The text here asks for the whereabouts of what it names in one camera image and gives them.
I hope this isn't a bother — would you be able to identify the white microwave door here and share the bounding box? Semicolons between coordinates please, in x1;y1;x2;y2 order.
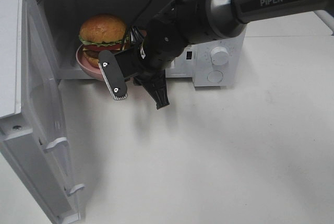
1;0;85;223

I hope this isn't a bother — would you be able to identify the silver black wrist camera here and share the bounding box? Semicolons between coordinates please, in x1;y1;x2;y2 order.
99;50;127;100

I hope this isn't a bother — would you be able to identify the burger with sesame bun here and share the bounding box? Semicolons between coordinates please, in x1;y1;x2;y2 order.
79;14;130;68

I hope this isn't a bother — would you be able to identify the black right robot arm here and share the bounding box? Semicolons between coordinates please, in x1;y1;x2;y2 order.
105;0;333;108

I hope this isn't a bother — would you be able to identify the round white door-release button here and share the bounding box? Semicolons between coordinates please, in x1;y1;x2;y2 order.
207;70;223;84

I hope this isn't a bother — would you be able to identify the white microwave oven body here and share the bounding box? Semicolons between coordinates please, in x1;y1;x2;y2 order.
28;0;245;87

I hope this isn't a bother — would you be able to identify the pink round plate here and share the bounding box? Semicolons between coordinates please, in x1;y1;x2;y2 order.
76;44;104;81

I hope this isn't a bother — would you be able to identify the white timer knob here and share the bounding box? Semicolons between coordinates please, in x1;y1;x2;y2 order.
210;46;230;66

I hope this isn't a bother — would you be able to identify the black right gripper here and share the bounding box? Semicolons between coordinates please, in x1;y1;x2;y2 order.
115;27;170;110

